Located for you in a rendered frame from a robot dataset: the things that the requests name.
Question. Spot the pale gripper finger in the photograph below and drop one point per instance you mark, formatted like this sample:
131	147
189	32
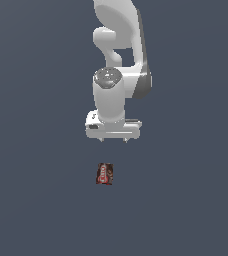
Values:
126	140
101	140

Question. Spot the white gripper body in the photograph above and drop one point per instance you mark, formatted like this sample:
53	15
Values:
113	129

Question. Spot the small red brown box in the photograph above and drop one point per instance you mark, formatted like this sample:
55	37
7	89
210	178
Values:
105	174

